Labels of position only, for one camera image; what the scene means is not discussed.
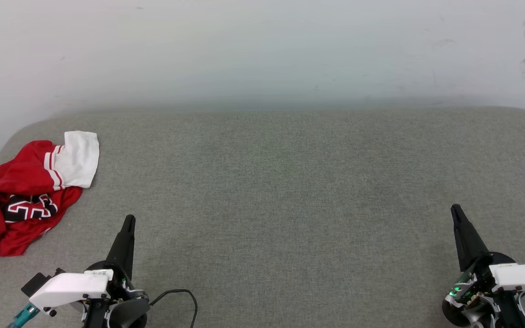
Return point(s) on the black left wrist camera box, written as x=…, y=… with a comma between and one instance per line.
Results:
x=37, y=281

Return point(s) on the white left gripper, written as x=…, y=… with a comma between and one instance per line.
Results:
x=69, y=287

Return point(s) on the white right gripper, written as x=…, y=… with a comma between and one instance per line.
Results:
x=517, y=278

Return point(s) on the red and white jersey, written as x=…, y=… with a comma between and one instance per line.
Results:
x=21, y=182

